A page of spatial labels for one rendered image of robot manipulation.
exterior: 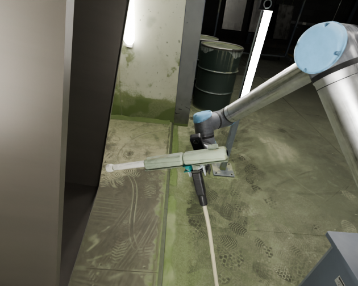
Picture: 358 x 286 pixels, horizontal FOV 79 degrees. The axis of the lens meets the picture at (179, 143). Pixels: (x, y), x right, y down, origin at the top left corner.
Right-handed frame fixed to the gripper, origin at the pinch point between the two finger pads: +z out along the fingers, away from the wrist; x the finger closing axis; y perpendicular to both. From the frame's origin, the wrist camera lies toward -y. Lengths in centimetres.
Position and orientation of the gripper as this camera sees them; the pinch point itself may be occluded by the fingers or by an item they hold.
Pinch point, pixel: (193, 165)
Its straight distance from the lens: 78.6
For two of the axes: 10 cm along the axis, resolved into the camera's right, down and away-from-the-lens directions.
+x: -9.5, 1.4, 2.9
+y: 2.0, 9.6, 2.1
